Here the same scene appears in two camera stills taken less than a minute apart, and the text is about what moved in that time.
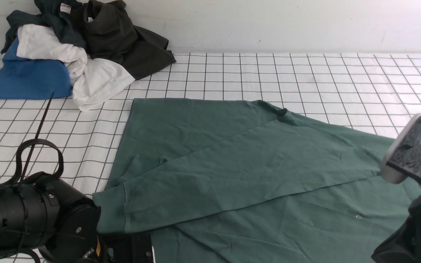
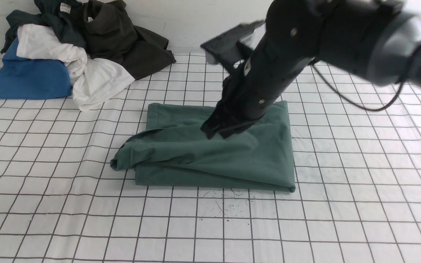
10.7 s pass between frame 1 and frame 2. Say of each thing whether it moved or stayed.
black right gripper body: moved
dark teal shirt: stayed
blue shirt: stayed
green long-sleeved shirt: moved
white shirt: stayed
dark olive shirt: stayed
